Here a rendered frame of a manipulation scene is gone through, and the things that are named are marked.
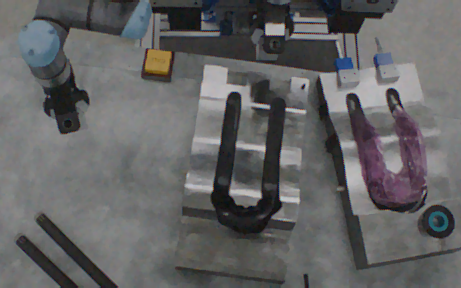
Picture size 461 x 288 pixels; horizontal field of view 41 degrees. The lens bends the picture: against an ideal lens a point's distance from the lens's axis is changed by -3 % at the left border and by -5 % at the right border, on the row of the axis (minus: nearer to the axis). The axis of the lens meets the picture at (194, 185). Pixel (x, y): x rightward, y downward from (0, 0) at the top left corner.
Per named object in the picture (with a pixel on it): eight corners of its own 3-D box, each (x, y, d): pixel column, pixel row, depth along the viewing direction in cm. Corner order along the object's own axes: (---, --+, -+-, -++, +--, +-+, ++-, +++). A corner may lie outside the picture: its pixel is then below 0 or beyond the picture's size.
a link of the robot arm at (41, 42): (62, 18, 113) (49, 59, 111) (73, 45, 124) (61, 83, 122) (23, 11, 114) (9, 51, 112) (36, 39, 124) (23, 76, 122)
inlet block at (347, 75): (326, 47, 164) (330, 37, 159) (344, 44, 164) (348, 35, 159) (337, 91, 161) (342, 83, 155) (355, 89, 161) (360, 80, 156)
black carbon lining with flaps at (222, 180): (225, 93, 156) (227, 77, 147) (289, 102, 155) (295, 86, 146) (205, 230, 147) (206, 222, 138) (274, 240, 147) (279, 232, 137)
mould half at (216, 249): (204, 79, 165) (205, 56, 152) (303, 93, 164) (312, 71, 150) (175, 269, 152) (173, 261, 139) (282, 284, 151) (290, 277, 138)
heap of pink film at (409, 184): (342, 114, 156) (349, 102, 148) (408, 105, 156) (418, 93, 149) (365, 214, 149) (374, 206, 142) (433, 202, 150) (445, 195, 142)
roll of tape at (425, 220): (411, 231, 143) (416, 228, 139) (425, 201, 145) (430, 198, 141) (441, 247, 142) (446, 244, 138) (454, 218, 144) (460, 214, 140)
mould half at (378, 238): (315, 82, 164) (323, 64, 154) (407, 71, 165) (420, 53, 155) (356, 270, 152) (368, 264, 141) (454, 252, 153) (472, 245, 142)
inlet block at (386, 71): (364, 42, 164) (369, 32, 159) (382, 40, 165) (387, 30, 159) (376, 86, 161) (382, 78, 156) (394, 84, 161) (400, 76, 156)
